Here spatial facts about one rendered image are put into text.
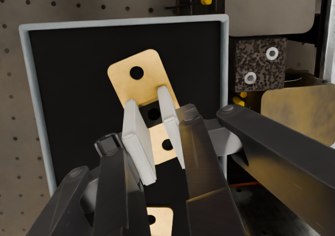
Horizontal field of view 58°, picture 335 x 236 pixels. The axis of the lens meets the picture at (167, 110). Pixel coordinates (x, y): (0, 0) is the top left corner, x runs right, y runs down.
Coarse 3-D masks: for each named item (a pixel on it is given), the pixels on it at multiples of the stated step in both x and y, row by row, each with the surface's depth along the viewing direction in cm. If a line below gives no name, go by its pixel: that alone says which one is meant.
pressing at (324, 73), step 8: (328, 0) 37; (328, 8) 37; (320, 16) 39; (328, 16) 38; (320, 24) 39; (328, 24) 38; (320, 32) 39; (328, 32) 38; (320, 40) 39; (328, 40) 38; (320, 48) 39; (328, 48) 39; (320, 56) 39; (328, 56) 39; (320, 64) 40; (328, 64) 39; (320, 72) 40; (328, 72) 40; (328, 80) 40
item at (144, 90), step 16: (112, 64) 21; (128, 64) 21; (144, 64) 21; (160, 64) 21; (112, 80) 21; (128, 80) 21; (144, 80) 21; (160, 80) 22; (128, 96) 22; (144, 96) 22; (144, 112) 21; (160, 112) 21; (160, 128) 23; (160, 144) 23; (160, 160) 23
